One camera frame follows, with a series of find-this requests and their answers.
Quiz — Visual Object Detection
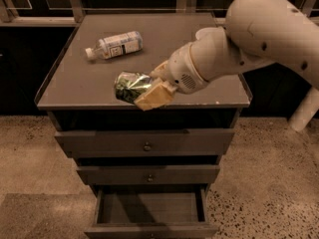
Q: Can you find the metal railing frame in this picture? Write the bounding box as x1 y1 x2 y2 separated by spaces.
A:
0 0 319 28

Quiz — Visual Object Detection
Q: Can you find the grey drawer cabinet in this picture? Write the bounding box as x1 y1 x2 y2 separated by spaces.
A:
34 12 253 239

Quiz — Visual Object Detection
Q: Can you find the grey drawer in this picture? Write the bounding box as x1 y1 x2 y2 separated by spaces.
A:
85 185 217 239
77 164 220 185
55 128 234 158

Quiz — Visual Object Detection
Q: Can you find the grey bottom drawer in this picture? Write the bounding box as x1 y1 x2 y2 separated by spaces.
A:
85 185 217 239

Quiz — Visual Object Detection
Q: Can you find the white cylindrical post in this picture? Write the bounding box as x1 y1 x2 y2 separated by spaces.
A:
288 88 319 131

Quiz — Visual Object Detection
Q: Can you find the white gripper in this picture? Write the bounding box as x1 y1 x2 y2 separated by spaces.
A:
135 43 208 111

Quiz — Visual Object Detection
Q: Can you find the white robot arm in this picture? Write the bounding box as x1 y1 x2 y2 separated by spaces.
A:
134 0 319 111

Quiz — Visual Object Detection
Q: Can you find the crushed green can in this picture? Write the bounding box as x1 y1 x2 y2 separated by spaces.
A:
115 72 153 104

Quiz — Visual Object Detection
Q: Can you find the grey middle drawer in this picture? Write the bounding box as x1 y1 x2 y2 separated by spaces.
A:
77 164 220 185

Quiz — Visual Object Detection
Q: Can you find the clear plastic bottle white label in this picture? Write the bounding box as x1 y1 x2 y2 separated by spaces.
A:
85 31 143 61

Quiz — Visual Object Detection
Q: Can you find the grey top drawer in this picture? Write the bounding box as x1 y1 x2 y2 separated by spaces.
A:
55 128 234 158

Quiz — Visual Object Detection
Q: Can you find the white ceramic bowl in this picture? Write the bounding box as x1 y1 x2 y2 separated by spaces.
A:
195 27 225 41

